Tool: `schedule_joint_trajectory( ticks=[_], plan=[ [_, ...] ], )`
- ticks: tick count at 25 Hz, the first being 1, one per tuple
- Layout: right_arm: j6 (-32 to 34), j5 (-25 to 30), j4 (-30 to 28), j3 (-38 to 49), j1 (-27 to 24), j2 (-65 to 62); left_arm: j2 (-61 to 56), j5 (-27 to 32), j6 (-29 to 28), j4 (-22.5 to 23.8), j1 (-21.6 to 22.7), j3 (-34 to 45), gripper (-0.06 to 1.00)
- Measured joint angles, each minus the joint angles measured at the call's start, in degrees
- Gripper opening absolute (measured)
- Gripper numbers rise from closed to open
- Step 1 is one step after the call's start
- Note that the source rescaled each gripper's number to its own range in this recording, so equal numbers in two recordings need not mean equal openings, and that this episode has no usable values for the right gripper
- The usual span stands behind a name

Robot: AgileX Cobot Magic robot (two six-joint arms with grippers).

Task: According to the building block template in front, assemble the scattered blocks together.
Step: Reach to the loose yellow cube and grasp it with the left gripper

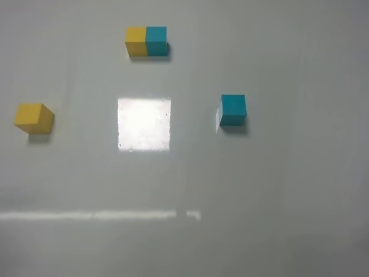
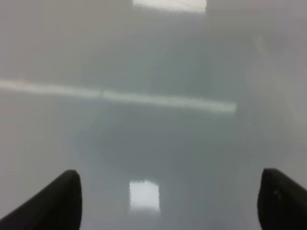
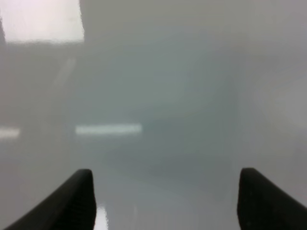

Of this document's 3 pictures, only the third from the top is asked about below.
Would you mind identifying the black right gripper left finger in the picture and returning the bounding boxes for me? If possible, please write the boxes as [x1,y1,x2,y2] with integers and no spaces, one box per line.
[6,169,96,230]

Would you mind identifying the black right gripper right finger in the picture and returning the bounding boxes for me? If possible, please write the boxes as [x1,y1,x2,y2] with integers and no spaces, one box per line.
[236,168,307,230]

